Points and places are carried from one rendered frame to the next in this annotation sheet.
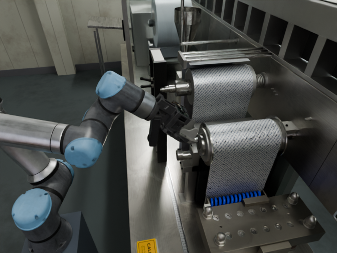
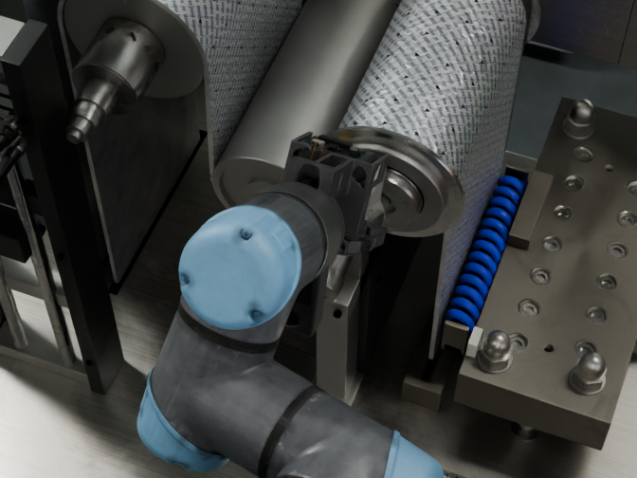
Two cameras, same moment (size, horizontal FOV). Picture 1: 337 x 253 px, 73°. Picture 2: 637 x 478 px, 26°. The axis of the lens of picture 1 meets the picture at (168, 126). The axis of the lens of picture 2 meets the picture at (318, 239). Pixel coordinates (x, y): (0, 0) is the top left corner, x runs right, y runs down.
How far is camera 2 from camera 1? 0.78 m
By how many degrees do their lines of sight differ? 42
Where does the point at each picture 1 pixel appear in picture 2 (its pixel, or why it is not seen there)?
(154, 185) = not seen: hidden behind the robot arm
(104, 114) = (272, 366)
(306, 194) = not seen: hidden behind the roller
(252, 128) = (459, 30)
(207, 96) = (232, 28)
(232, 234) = (586, 337)
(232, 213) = (527, 292)
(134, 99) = (317, 240)
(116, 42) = not seen: outside the picture
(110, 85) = (285, 264)
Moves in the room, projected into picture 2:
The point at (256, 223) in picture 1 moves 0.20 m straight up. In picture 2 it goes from (590, 258) to (623, 140)
